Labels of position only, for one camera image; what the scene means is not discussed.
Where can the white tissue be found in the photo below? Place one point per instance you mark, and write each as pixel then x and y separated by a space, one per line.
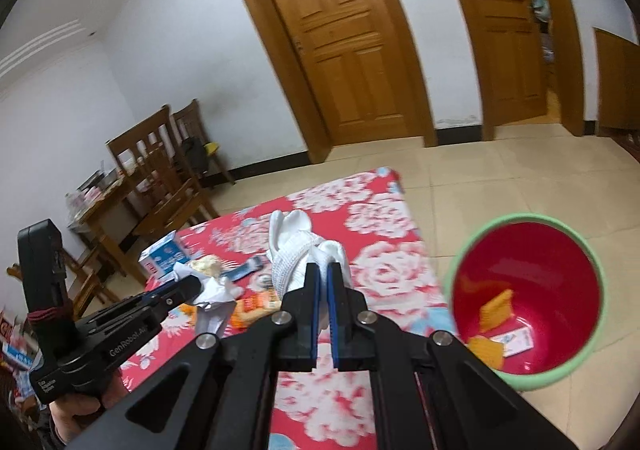
pixel 214 290

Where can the rear wooden chair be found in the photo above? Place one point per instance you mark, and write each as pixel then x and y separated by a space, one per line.
pixel 200 151

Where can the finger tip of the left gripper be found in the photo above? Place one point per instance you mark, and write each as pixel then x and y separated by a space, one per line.
pixel 174 293

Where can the wooden dining table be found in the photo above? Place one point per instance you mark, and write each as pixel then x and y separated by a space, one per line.
pixel 91 208

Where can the closed wooden door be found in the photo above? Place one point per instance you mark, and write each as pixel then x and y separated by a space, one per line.
pixel 351 58

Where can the cream paper ball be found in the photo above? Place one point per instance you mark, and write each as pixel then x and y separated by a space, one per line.
pixel 210 265

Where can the red bin green rim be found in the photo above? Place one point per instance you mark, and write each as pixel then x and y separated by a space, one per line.
pixel 560 294

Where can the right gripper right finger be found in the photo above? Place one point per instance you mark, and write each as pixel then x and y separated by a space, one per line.
pixel 350 347

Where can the wooden chair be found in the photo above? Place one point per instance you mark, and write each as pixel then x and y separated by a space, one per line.
pixel 200 151
pixel 158 174

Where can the white cloth glove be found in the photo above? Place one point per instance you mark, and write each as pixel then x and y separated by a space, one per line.
pixel 291 245

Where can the blue toy skateboard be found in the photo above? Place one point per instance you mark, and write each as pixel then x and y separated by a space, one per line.
pixel 250 266

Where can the orange snack wrapper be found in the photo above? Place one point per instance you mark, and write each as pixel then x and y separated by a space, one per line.
pixel 239 314

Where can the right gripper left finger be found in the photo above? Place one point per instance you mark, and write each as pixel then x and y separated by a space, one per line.
pixel 299 347

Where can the open wooden door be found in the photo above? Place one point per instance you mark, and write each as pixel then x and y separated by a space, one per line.
pixel 507 51

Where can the left hand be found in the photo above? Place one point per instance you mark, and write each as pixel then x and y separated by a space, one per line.
pixel 70 412

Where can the front wooden chair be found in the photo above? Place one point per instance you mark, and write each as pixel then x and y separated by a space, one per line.
pixel 158 174

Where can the low wooden cabinet door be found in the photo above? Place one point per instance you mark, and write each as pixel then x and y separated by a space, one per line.
pixel 618 93

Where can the white box in bin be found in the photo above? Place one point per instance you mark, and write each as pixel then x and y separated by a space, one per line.
pixel 515 342

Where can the blue white milk carton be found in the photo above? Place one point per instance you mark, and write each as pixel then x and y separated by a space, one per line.
pixel 160 257

